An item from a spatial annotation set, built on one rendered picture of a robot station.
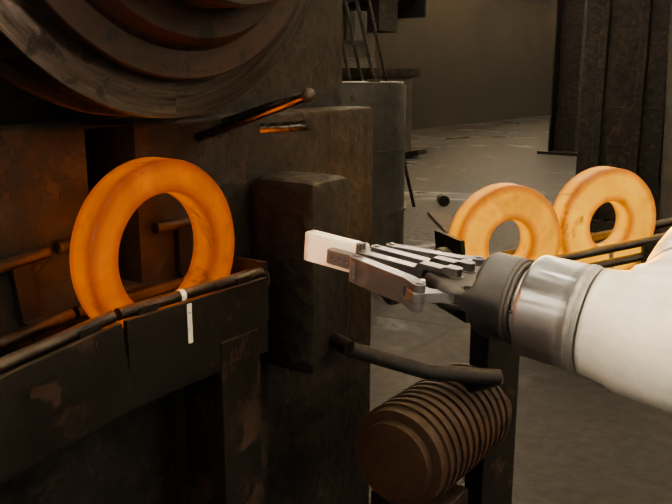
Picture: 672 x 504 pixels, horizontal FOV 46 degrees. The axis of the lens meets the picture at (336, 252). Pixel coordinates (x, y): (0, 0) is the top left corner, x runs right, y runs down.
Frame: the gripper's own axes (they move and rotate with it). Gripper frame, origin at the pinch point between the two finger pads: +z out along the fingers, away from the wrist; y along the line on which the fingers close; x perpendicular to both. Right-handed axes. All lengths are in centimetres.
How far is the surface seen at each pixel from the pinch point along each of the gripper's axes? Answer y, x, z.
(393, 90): 236, -3, 141
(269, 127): -4.0, 11.9, 6.0
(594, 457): 118, -75, 1
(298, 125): -3.4, 12.4, 3.0
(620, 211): 47.4, 0.0, -14.0
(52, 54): -23.8, 17.9, 11.6
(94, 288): -20.1, -2.3, 11.8
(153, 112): -14.0, 13.1, 11.1
